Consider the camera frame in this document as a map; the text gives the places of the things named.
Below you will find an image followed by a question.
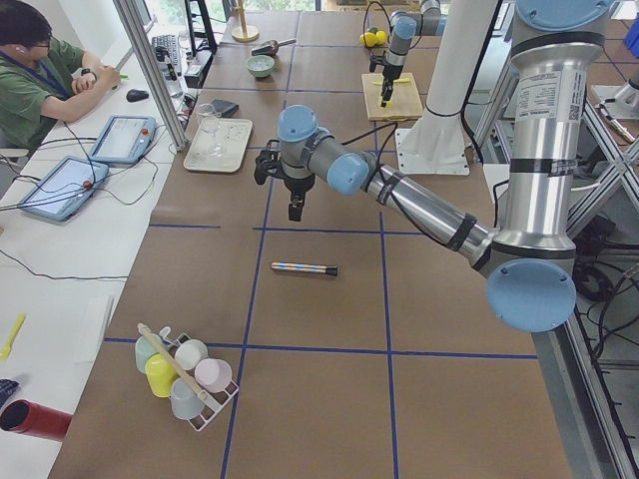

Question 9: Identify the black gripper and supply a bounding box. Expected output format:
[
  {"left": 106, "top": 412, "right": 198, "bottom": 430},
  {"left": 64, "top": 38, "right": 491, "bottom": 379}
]
[
  {"left": 369, "top": 52, "right": 402, "bottom": 104},
  {"left": 254, "top": 139, "right": 315, "bottom": 222}
]

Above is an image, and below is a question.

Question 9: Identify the steel muddler stick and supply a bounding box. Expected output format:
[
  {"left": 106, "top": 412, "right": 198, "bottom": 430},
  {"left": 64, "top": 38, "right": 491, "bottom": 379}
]
[{"left": 271, "top": 261, "right": 338, "bottom": 277}]

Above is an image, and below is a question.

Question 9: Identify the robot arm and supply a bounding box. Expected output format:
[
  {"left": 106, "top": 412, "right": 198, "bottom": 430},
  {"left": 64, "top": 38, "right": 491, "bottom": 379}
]
[
  {"left": 369, "top": 1, "right": 447, "bottom": 108},
  {"left": 255, "top": 1, "right": 610, "bottom": 332}
]

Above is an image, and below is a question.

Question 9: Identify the wooden cup tree stand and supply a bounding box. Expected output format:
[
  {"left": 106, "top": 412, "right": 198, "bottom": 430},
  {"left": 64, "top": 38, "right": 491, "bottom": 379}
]
[{"left": 231, "top": 0, "right": 260, "bottom": 43}]

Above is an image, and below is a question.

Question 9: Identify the white cup on rack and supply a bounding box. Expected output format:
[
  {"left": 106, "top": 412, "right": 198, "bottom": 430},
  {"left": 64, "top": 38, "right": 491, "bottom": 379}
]
[{"left": 175, "top": 339, "right": 209, "bottom": 371}]

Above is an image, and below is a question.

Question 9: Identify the pink cup on rack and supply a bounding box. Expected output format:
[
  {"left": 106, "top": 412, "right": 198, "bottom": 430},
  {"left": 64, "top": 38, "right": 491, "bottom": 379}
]
[{"left": 194, "top": 358, "right": 233, "bottom": 393}]

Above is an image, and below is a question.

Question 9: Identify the green cup on rack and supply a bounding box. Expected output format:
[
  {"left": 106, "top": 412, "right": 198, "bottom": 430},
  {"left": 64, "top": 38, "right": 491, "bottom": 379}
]
[{"left": 134, "top": 336, "right": 158, "bottom": 373}]

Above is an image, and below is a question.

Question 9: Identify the yellow cup on rack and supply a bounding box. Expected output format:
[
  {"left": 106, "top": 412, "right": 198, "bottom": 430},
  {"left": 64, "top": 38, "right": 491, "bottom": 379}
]
[{"left": 144, "top": 353, "right": 178, "bottom": 398}]

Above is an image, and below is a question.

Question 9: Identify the grey-blue cup on rack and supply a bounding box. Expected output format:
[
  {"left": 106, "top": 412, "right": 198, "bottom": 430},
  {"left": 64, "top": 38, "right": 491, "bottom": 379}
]
[{"left": 170, "top": 378, "right": 204, "bottom": 420}]

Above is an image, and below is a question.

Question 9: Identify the bamboo cutting board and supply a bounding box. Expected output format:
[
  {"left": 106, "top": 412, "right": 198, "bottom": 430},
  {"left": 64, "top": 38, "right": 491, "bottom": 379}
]
[{"left": 361, "top": 72, "right": 424, "bottom": 121}]

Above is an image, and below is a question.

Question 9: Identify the cream bear tray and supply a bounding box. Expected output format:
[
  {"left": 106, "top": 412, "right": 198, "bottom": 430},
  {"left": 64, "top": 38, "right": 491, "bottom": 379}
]
[{"left": 183, "top": 119, "right": 253, "bottom": 174}]

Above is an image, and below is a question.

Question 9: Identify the steel ice scoop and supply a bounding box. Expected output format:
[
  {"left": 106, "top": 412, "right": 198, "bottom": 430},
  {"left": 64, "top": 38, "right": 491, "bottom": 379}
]
[{"left": 251, "top": 38, "right": 297, "bottom": 57}]

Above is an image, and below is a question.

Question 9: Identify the clear wine glass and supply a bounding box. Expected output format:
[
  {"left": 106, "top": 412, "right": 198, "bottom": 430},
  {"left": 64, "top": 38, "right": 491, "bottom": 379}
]
[{"left": 196, "top": 104, "right": 224, "bottom": 157}]

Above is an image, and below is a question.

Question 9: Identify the green bowl of ice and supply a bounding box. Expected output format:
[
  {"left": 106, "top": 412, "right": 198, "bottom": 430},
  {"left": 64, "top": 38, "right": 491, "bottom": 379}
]
[{"left": 245, "top": 55, "right": 276, "bottom": 79}]

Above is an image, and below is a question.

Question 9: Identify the far teach pendant tablet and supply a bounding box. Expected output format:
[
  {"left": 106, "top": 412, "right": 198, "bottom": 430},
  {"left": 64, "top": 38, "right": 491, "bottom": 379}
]
[{"left": 89, "top": 115, "right": 157, "bottom": 165}]

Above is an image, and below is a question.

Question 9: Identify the teach pendant tablet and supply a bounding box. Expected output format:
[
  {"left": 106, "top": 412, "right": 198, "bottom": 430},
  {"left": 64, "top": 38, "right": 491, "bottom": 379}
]
[
  {"left": 18, "top": 156, "right": 109, "bottom": 222},
  {"left": 89, "top": 115, "right": 157, "bottom": 165}
]

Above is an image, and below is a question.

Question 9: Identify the black computer mouse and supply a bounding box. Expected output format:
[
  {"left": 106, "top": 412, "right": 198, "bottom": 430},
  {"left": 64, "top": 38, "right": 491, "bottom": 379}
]
[{"left": 126, "top": 89, "right": 149, "bottom": 103}]

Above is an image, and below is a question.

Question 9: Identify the near teach pendant tablet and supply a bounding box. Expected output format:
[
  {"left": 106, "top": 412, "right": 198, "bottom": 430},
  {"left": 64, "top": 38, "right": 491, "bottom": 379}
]
[{"left": 18, "top": 156, "right": 109, "bottom": 222}]

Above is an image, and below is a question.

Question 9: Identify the seated person green shirt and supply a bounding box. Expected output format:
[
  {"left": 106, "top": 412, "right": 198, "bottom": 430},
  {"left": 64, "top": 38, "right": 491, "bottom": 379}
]
[{"left": 1, "top": 1, "right": 121, "bottom": 152}]

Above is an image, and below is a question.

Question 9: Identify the yellow plastic knife on desk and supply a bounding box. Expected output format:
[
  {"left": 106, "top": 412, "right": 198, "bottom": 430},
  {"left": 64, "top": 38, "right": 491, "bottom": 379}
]
[{"left": 0, "top": 313, "right": 26, "bottom": 361}]

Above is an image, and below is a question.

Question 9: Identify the red cylinder bottle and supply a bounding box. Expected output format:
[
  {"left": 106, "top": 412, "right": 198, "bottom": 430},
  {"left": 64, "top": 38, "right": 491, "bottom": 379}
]
[{"left": 1, "top": 399, "right": 73, "bottom": 442}]

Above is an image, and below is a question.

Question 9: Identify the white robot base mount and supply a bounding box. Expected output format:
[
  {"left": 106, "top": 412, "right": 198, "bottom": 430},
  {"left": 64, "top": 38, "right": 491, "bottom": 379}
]
[{"left": 396, "top": 1, "right": 501, "bottom": 176}]

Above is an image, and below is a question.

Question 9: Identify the wooden rack handle rod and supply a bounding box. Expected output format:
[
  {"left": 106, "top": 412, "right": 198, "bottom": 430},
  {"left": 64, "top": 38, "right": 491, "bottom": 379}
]
[{"left": 137, "top": 322, "right": 207, "bottom": 402}]

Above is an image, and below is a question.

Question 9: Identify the aluminium frame post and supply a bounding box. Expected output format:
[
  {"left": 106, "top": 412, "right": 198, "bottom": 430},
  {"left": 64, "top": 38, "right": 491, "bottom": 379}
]
[{"left": 113, "top": 0, "right": 189, "bottom": 152}]

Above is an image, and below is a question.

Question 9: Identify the white wire cup rack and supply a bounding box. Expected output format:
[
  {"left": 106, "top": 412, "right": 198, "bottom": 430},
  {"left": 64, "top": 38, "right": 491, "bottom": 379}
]
[{"left": 159, "top": 326, "right": 239, "bottom": 431}]

